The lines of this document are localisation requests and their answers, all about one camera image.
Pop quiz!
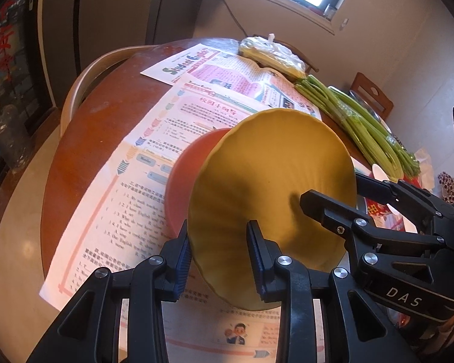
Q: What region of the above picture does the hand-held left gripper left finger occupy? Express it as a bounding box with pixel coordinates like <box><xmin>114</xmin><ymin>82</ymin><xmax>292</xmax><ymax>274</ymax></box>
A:
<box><xmin>26</xmin><ymin>221</ymin><xmax>193</xmax><ymax>363</ymax></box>

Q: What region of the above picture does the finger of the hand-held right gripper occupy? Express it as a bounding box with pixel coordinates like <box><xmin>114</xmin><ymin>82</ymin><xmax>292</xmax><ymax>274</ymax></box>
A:
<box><xmin>356</xmin><ymin>174</ymin><xmax>454</xmax><ymax>243</ymax></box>
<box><xmin>300</xmin><ymin>190</ymin><xmax>383</xmax><ymax>258</ymax></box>

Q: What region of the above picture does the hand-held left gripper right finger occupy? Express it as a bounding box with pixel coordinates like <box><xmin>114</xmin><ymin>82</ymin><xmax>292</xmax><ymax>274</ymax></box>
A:
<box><xmin>246</xmin><ymin>219</ymin><xmax>419</xmax><ymax>363</ymax></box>

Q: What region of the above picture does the yellow plate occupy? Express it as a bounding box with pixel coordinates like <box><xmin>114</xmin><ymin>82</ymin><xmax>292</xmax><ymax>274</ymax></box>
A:
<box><xmin>187</xmin><ymin>108</ymin><xmax>358</xmax><ymax>311</ymax></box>

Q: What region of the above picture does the red packet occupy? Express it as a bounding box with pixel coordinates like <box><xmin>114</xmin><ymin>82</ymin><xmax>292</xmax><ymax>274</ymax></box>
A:
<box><xmin>364</xmin><ymin>196</ymin><xmax>406</xmax><ymax>232</ymax></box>

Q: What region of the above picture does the white tissue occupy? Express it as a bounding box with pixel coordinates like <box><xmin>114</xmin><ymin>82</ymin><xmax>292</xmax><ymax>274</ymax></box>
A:
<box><xmin>412</xmin><ymin>147</ymin><xmax>439</xmax><ymax>190</ymax></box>

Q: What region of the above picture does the dark beaded ornament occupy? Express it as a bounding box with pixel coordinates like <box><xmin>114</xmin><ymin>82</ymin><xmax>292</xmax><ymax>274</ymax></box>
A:
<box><xmin>437</xmin><ymin>171</ymin><xmax>454</xmax><ymax>202</ymax></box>

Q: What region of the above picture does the slim celery bunch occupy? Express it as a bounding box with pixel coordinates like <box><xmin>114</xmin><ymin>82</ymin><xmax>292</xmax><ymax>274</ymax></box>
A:
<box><xmin>327</xmin><ymin>86</ymin><xmax>420</xmax><ymax>178</ymax></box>

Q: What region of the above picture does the newspaper sheet with arrow border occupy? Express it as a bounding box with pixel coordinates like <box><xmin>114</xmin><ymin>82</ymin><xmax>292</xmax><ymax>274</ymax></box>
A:
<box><xmin>39</xmin><ymin>83</ymin><xmax>258</xmax><ymax>312</ymax></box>

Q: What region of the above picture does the orange plate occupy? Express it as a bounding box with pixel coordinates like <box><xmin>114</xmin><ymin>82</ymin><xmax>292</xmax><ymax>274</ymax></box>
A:
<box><xmin>164</xmin><ymin>128</ymin><xmax>233</xmax><ymax>239</ymax></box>

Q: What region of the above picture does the large celery bunch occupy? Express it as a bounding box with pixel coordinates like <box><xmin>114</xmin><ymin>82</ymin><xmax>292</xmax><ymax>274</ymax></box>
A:
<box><xmin>294</xmin><ymin>75</ymin><xmax>403</xmax><ymax>182</ymax></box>

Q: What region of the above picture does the metal basin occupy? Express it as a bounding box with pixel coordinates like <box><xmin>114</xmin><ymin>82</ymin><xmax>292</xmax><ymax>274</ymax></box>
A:
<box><xmin>348</xmin><ymin>90</ymin><xmax>392</xmax><ymax>131</ymax></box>

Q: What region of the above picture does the brown slotted wooden chair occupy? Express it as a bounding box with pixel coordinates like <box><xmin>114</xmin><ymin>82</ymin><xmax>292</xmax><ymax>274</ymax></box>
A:
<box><xmin>350</xmin><ymin>72</ymin><xmax>395</xmax><ymax>122</ymax></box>

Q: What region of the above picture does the plastic bag of yellow noodles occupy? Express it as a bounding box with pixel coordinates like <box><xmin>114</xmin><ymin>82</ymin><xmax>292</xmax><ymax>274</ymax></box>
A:
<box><xmin>238</xmin><ymin>34</ymin><xmax>308</xmax><ymax>81</ymax></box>

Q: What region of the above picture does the pink illustrated newspaper spread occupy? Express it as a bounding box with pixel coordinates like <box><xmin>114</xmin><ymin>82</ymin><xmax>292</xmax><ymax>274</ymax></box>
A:
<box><xmin>140</xmin><ymin>47</ymin><xmax>324</xmax><ymax>122</ymax></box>

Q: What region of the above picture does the light wooden chair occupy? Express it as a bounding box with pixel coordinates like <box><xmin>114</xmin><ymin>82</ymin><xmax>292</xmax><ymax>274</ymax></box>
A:
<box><xmin>60</xmin><ymin>45</ymin><xmax>165</xmax><ymax>137</ymax></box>

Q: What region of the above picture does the grey refrigerator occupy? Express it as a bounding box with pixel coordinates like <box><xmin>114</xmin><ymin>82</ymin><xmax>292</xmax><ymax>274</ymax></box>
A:
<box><xmin>38</xmin><ymin>0</ymin><xmax>212</xmax><ymax>84</ymax></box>

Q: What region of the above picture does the glass door with red decals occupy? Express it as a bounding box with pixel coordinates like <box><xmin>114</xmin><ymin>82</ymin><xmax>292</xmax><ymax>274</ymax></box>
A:
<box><xmin>0</xmin><ymin>0</ymin><xmax>57</xmax><ymax>205</ymax></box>

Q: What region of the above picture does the black cable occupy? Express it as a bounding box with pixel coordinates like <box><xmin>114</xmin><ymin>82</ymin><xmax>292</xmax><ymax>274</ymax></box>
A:
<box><xmin>211</xmin><ymin>0</ymin><xmax>248</xmax><ymax>39</ymax></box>

